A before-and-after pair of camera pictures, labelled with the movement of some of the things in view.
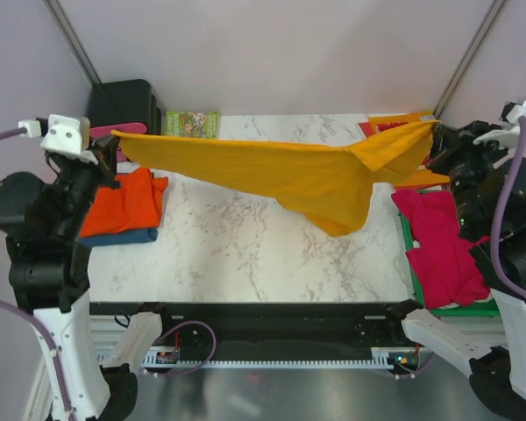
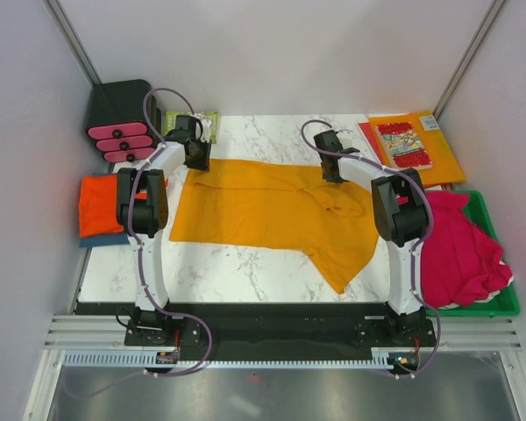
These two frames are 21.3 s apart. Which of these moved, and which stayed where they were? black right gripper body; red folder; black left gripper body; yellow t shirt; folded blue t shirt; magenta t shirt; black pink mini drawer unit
Moved: black left gripper body; black right gripper body; yellow t shirt
Stayed: magenta t shirt; red folder; black pink mini drawer unit; folded blue t shirt
